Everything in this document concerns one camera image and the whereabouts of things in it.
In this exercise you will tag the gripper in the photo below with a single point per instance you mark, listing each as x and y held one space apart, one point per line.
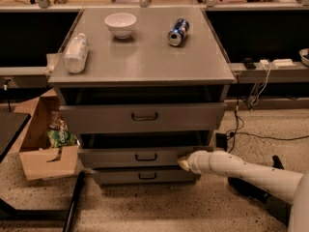
195 162

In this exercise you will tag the grey drawer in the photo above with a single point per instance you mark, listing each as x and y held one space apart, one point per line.
136 157
143 175
125 118

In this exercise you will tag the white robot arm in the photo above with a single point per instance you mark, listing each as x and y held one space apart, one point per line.
289 186

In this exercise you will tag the grey bottom drawer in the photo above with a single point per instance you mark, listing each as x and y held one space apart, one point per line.
143 175

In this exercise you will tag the grey top drawer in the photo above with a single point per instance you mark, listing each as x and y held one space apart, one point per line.
125 118

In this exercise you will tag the grey drawer cabinet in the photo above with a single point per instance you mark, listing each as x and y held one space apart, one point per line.
145 69

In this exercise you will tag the black power adapter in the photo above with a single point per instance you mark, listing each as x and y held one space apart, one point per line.
221 141

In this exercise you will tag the black shoe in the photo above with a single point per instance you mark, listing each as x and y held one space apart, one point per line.
248 190

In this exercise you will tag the black chair leg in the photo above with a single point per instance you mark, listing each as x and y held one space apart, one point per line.
277 162

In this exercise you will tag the dark trouser leg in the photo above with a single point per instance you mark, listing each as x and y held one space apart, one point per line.
279 209

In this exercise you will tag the black metal floor bar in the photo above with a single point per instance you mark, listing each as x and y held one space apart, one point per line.
74 201

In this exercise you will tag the black charger on ledge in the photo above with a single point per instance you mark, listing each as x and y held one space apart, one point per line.
249 63

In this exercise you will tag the blue soda can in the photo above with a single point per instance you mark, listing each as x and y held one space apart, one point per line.
178 32

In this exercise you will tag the green snack bag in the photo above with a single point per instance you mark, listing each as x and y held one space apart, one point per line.
59 138

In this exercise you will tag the white power strip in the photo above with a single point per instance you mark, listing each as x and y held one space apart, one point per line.
283 63

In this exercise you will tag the clear plastic water bottle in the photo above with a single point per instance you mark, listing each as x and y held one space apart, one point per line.
76 54

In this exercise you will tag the white ceramic bowl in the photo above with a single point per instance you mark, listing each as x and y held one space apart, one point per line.
120 25

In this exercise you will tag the brown cardboard box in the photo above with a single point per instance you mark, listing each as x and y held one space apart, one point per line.
38 158

